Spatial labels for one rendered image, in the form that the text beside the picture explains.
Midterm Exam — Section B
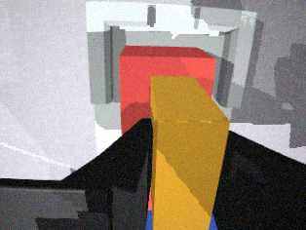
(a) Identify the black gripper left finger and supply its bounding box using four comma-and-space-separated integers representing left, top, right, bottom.
0, 118, 153, 230

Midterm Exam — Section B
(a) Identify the orange-yellow rectangular block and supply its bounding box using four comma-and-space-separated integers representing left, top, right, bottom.
149, 76, 229, 230

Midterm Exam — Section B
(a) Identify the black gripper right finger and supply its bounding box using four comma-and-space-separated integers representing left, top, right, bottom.
212, 131, 306, 230

